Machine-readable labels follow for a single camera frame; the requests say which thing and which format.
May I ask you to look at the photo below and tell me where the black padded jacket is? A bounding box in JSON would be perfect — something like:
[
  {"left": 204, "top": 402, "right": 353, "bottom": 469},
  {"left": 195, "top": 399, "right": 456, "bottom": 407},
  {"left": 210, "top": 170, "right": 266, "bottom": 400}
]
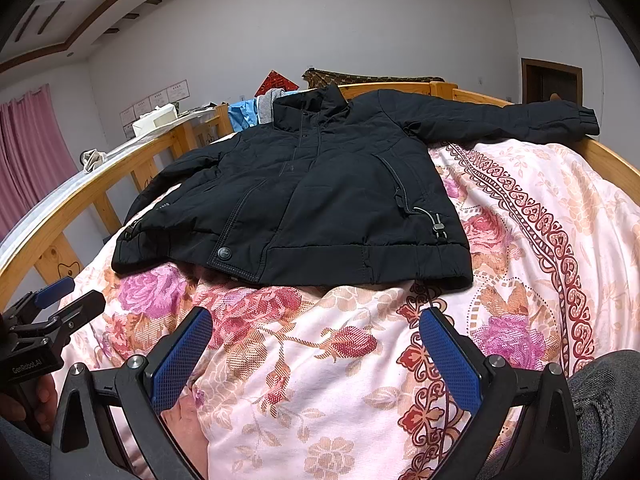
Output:
[{"left": 112, "top": 86, "right": 600, "bottom": 289}]

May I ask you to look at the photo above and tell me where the person's left hand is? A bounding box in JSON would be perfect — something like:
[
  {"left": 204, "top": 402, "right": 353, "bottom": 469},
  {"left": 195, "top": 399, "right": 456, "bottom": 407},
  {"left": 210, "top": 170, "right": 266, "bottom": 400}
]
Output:
[{"left": 0, "top": 375, "right": 58, "bottom": 434}]

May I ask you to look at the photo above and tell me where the grey trouser leg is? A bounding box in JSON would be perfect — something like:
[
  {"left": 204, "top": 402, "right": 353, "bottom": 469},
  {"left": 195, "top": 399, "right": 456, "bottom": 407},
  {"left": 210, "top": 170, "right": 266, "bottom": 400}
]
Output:
[{"left": 479, "top": 349, "right": 640, "bottom": 480}]

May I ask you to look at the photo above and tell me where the pink curtain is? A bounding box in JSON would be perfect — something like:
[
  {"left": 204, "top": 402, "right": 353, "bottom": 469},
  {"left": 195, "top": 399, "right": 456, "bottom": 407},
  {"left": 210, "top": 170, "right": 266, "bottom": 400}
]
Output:
[{"left": 0, "top": 84, "right": 77, "bottom": 236}]

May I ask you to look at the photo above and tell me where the pink floral quilt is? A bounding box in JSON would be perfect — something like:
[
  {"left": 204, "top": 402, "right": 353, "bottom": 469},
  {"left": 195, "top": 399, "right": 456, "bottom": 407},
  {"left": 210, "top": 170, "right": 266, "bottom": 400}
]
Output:
[{"left": 64, "top": 141, "right": 639, "bottom": 479}]

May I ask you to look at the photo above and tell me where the white box on shelf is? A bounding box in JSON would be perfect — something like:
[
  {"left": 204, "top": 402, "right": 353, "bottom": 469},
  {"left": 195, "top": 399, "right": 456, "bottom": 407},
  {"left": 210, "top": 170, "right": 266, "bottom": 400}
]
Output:
[{"left": 132, "top": 103, "right": 178, "bottom": 138}]

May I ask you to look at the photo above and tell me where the dark framed picture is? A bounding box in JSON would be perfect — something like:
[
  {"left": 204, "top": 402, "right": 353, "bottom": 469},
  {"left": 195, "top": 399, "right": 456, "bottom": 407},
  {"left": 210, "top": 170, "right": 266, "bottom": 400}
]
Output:
[{"left": 521, "top": 58, "right": 582, "bottom": 105}]

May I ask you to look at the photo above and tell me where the brown patterned cloth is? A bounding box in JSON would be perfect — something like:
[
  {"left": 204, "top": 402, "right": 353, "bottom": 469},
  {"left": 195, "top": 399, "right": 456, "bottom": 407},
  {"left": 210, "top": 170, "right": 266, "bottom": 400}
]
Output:
[{"left": 302, "top": 67, "right": 445, "bottom": 88}]

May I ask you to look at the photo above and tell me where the wooden bed frame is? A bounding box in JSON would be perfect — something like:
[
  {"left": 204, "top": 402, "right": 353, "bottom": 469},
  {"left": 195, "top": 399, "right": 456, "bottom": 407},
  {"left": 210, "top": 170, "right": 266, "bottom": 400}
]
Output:
[{"left": 1, "top": 81, "right": 639, "bottom": 312}]

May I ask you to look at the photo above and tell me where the crumpled cloth on rail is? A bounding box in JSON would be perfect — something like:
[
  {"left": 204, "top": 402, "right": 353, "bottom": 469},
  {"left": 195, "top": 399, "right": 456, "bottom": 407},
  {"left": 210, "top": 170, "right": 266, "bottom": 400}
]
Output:
[{"left": 79, "top": 148, "right": 107, "bottom": 172}]

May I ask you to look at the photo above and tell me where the blue shirt on rail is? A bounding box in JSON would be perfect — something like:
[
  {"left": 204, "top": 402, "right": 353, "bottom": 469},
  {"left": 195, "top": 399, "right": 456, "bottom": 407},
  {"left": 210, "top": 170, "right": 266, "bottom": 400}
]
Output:
[{"left": 228, "top": 91, "right": 296, "bottom": 132}]

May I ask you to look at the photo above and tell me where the grey garment on rail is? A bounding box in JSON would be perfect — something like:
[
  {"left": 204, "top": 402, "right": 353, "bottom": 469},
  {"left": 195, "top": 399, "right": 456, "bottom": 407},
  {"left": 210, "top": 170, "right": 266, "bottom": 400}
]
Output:
[{"left": 256, "top": 88, "right": 286, "bottom": 124}]

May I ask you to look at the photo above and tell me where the red paper wall decoration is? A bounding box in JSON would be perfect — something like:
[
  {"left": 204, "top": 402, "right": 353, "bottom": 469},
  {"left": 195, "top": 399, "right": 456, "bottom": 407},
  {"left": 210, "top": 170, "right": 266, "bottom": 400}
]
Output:
[{"left": 254, "top": 70, "right": 299, "bottom": 98}]

